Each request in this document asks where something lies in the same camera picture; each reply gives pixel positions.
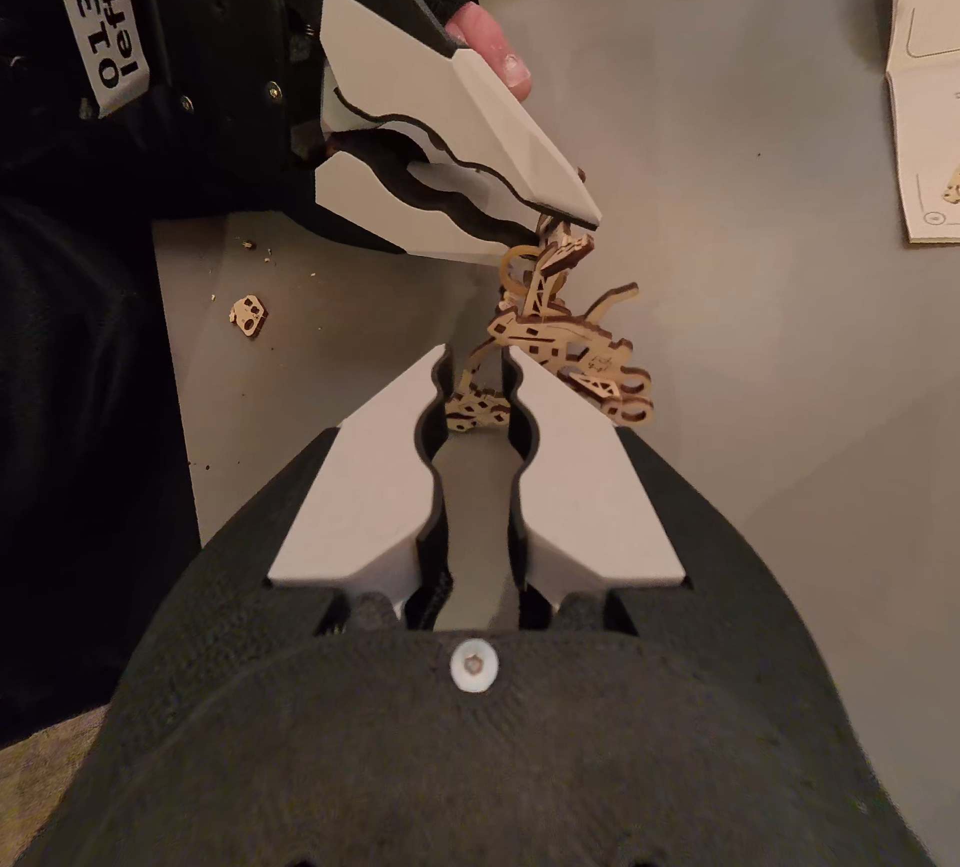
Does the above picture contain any person's dark clothing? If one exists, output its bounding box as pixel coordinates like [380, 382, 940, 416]
[0, 192, 205, 752]

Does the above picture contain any yellow rubber band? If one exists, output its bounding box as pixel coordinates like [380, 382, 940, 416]
[498, 244, 543, 294]

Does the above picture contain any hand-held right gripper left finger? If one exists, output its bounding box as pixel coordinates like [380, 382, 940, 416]
[267, 343, 453, 622]

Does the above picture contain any assembly instruction booklet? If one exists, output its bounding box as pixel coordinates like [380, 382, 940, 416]
[885, 0, 960, 244]

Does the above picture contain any small wooden plate with holes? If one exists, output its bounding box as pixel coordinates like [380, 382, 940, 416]
[228, 294, 269, 339]

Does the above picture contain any wooden model side frame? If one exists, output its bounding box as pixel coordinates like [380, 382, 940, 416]
[444, 285, 656, 433]

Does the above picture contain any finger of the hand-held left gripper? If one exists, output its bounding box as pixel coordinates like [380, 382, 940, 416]
[315, 128, 543, 266]
[318, 0, 604, 234]

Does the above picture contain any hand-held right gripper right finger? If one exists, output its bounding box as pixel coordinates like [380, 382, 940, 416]
[501, 345, 686, 615]

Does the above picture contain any person's left hand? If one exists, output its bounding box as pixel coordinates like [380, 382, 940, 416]
[367, 0, 535, 103]

